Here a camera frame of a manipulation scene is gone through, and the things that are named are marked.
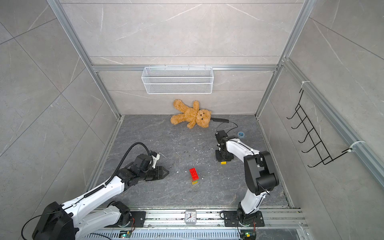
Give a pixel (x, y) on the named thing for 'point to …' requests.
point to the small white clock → (190, 216)
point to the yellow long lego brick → (223, 162)
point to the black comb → (219, 120)
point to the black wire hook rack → (322, 153)
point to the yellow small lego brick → (193, 183)
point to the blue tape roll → (241, 134)
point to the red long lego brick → (194, 174)
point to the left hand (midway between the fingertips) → (168, 171)
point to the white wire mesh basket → (192, 80)
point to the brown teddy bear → (193, 116)
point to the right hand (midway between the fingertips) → (224, 158)
